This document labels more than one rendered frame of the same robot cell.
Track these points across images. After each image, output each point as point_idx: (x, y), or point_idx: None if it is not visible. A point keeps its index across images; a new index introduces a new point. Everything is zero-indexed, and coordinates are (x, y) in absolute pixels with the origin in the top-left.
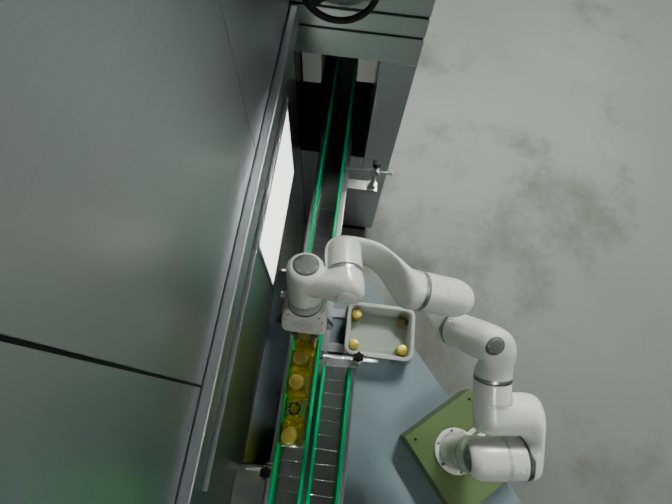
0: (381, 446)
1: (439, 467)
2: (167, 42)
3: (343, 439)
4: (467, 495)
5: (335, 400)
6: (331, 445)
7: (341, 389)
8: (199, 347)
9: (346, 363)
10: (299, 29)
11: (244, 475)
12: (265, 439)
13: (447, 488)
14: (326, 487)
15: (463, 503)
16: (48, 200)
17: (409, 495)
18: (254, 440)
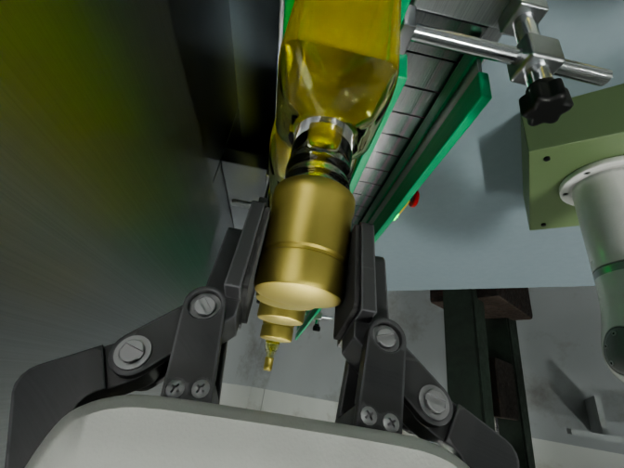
0: (474, 121)
1: (555, 191)
2: None
3: (401, 207)
4: (567, 218)
5: (410, 100)
6: (380, 163)
7: (435, 80)
8: None
9: (486, 10)
10: None
11: (237, 173)
12: (266, 85)
13: (544, 209)
14: (360, 199)
15: (552, 222)
16: None
17: (481, 175)
18: (248, 84)
